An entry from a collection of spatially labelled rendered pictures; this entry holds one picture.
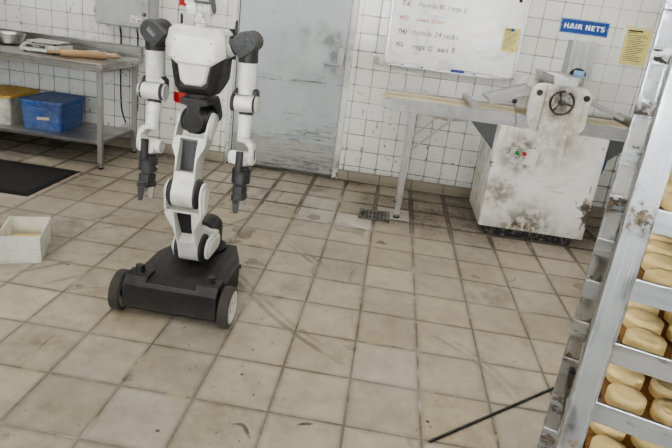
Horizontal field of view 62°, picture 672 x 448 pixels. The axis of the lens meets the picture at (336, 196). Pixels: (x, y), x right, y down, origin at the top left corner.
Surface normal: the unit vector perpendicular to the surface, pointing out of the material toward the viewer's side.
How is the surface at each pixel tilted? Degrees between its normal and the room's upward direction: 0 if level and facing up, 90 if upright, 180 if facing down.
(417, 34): 90
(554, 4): 90
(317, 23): 90
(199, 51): 90
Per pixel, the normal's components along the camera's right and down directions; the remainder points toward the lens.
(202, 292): 0.00, -0.45
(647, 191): -0.44, 0.23
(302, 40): -0.11, 0.30
